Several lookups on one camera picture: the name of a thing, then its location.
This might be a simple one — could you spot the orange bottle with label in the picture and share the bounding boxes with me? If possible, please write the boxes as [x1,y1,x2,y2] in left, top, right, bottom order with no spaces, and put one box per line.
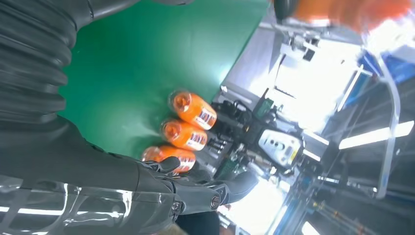
[160,118,208,152]
[168,90,218,131]
[141,145,197,175]

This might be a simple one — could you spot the green table mat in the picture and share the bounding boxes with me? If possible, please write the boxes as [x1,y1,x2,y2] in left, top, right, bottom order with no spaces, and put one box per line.
[58,0,270,160]

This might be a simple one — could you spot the green circuit board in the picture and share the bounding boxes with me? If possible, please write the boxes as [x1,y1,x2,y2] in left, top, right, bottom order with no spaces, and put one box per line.
[254,96,275,120]

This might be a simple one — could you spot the white device with yellow label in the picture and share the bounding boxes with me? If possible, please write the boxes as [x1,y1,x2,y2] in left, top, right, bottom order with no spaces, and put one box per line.
[258,129,303,168]

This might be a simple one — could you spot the ceiling light strip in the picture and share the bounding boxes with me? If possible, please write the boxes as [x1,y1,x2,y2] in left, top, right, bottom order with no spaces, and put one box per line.
[338,120,415,150]

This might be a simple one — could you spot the orange background object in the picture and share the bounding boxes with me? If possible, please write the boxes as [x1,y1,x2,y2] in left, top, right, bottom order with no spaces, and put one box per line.
[273,0,413,35]

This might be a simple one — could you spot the blue background object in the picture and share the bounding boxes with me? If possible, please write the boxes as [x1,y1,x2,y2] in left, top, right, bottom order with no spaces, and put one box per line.
[356,51,415,86]

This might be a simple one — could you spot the grey metal post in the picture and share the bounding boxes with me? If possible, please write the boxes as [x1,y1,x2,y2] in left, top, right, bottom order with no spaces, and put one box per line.
[375,55,402,199]

